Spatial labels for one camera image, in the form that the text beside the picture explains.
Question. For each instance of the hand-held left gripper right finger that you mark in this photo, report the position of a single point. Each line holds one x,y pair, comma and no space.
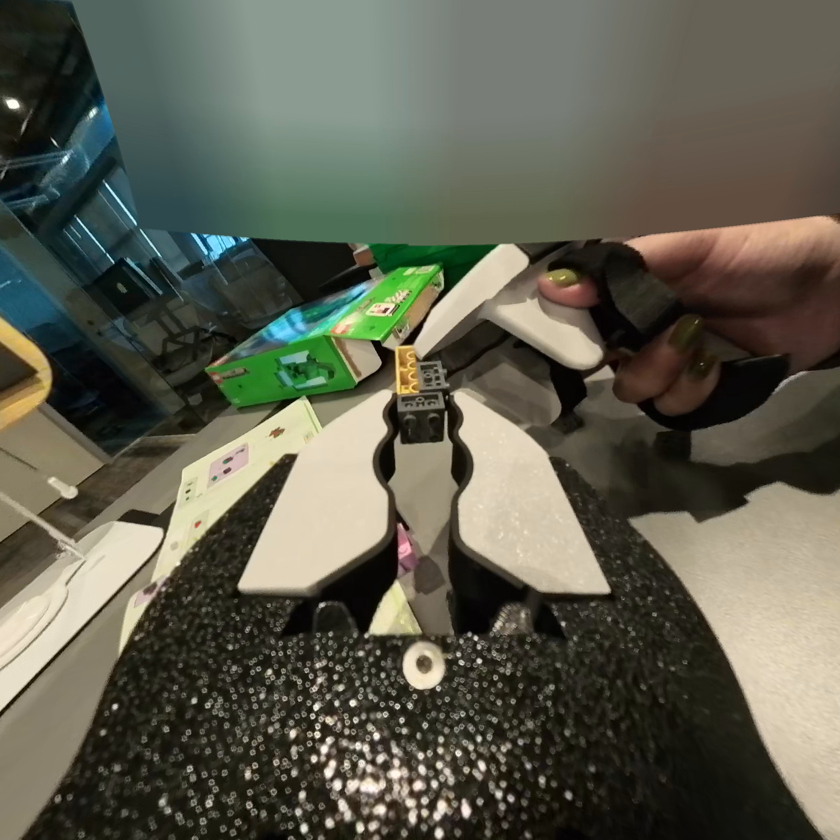
525,512

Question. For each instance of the green toy set box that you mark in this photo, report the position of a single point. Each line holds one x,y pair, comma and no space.
295,354

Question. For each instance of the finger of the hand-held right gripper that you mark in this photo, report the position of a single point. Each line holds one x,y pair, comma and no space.
479,295
518,394

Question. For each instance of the dark grey toy brick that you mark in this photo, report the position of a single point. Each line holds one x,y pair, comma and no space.
422,420

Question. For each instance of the yellow wooden tray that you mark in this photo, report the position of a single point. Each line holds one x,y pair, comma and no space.
26,367

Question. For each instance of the yellow toy brick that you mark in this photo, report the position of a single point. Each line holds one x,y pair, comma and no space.
405,371

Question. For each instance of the white round-marked tray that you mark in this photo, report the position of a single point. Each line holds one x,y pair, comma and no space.
59,604

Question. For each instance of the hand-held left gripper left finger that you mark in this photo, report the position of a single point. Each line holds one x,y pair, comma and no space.
321,499

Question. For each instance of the pink toy brick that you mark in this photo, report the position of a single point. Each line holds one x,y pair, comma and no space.
407,550

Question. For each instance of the person's right hand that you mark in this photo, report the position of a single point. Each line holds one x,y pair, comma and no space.
754,295

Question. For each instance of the white desk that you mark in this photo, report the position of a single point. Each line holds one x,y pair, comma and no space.
754,590

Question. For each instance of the pale instruction booklet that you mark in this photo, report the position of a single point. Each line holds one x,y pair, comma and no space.
229,472

